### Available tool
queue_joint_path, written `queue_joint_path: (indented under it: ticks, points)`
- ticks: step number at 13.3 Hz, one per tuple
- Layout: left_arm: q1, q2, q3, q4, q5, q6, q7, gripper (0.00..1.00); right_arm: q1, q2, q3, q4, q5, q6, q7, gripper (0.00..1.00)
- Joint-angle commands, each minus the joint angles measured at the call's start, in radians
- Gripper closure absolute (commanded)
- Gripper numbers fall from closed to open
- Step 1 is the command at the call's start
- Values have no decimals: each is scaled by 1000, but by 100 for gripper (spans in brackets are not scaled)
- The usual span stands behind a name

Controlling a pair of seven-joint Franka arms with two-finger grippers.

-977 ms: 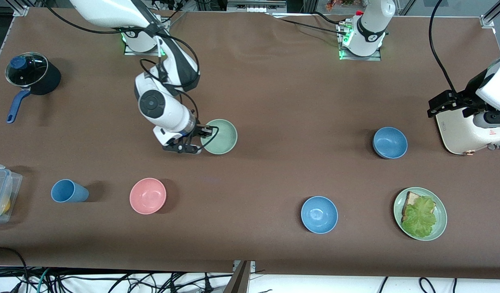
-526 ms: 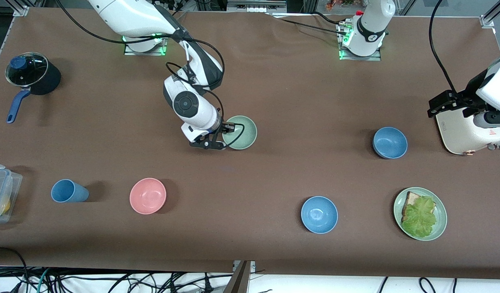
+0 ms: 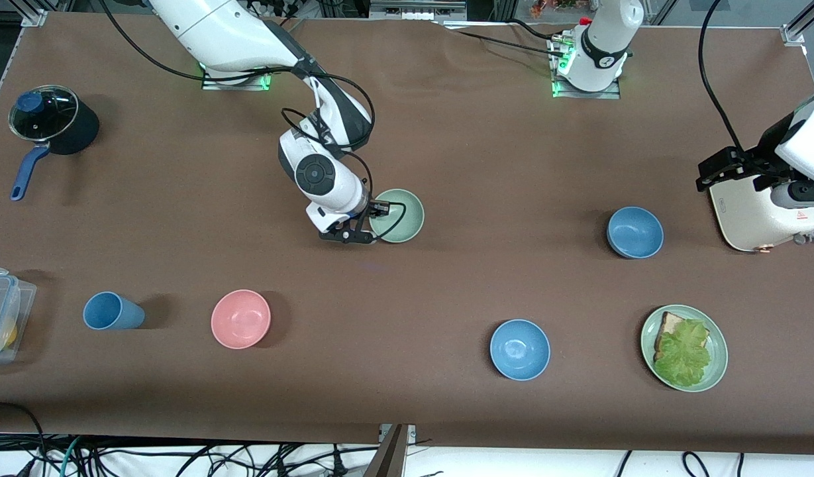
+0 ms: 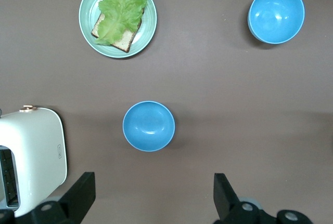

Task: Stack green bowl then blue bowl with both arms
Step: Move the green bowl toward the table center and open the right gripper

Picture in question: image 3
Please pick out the pink bowl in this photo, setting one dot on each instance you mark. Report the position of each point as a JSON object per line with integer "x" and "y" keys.
{"x": 240, "y": 319}

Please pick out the clear plastic container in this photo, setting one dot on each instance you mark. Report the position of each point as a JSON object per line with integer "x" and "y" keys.
{"x": 19, "y": 298}

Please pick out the green plate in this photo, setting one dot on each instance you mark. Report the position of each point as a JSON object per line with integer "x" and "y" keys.
{"x": 718, "y": 361}

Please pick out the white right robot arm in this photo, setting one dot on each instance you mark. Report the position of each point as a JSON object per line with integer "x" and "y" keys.
{"x": 214, "y": 33}

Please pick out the green bowl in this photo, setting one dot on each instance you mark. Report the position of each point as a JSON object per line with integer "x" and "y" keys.
{"x": 410, "y": 222}

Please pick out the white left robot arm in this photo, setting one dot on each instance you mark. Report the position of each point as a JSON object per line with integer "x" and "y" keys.
{"x": 605, "y": 40}

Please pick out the glass lid with blue knob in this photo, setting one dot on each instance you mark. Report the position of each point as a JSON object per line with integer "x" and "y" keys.
{"x": 46, "y": 114}

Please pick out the blue bowl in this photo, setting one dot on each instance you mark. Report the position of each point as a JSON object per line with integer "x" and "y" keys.
{"x": 520, "y": 350}
{"x": 635, "y": 232}

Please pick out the green lettuce leaf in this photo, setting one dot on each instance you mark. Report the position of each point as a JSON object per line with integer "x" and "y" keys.
{"x": 681, "y": 358}

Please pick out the toasted bread slice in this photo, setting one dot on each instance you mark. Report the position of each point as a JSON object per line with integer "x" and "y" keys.
{"x": 670, "y": 324}

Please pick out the cream white toaster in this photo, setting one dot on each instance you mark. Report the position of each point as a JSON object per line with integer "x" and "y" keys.
{"x": 751, "y": 215}

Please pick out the grey equipment box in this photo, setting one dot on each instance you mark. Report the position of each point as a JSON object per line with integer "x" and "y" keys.
{"x": 416, "y": 9}

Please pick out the aluminium corner bracket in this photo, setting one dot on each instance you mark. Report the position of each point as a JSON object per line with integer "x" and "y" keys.
{"x": 794, "y": 35}
{"x": 36, "y": 18}

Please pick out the metal support post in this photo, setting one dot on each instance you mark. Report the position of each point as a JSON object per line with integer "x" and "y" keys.
{"x": 390, "y": 457}

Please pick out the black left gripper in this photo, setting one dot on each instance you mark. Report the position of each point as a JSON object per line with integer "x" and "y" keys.
{"x": 767, "y": 152}

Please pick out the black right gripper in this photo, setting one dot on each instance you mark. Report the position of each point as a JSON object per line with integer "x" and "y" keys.
{"x": 369, "y": 210}

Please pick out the blue cup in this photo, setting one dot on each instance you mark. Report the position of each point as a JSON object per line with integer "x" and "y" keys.
{"x": 112, "y": 313}

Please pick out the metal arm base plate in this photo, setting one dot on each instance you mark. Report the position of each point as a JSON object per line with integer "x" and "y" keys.
{"x": 609, "y": 95}
{"x": 238, "y": 85}

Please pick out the brown table cover sheet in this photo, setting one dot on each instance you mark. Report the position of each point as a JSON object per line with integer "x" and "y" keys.
{"x": 512, "y": 152}

